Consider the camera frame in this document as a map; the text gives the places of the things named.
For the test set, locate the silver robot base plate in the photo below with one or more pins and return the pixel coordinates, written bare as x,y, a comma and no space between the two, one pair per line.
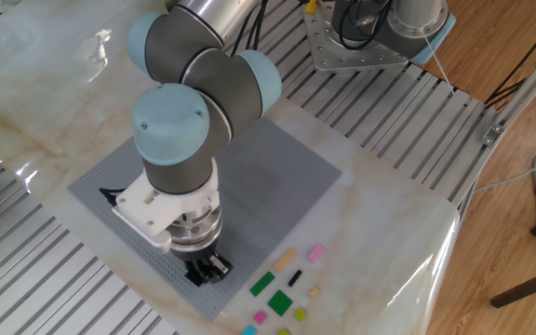
328,58

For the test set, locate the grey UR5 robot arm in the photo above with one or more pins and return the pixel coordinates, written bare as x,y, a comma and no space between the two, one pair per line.
170,125

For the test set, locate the small yellow object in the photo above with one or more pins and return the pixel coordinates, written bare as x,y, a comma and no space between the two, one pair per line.
311,5

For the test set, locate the cyan Lego brick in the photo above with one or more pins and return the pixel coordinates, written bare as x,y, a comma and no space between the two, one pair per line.
249,331

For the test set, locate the marble pattern table mat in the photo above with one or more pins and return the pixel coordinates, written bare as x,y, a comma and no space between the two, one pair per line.
365,242

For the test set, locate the tiny tan Lego brick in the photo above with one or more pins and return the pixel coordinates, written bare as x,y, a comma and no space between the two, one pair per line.
314,291

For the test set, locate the small black Lego brick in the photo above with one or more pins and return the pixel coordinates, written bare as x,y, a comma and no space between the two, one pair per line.
295,277

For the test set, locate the long tan Lego plate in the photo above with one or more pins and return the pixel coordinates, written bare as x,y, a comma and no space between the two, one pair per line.
285,260

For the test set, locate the large grey Lego baseplate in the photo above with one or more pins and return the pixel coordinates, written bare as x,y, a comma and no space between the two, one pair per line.
272,195

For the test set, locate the square green Lego plate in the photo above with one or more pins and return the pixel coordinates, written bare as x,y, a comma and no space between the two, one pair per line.
280,303

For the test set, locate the pink Lego brick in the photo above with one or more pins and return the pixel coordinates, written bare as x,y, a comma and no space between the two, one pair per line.
316,253

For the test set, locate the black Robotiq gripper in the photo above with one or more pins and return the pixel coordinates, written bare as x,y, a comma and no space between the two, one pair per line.
198,255

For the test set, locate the long green Lego plate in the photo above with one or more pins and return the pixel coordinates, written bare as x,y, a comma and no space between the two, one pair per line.
262,284

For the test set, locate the small magenta Lego brick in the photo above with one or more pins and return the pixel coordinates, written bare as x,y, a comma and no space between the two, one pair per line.
259,317

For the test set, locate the large black Lego plate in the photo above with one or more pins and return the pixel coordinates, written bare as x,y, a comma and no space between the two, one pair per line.
201,282

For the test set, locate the aluminium frame post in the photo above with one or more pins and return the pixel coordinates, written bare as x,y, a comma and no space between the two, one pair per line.
528,84

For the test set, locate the white zip tie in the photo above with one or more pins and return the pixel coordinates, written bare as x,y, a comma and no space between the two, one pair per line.
438,60

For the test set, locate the small lime Lego brick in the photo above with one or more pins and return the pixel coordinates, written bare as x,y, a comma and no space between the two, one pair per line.
283,332
300,314

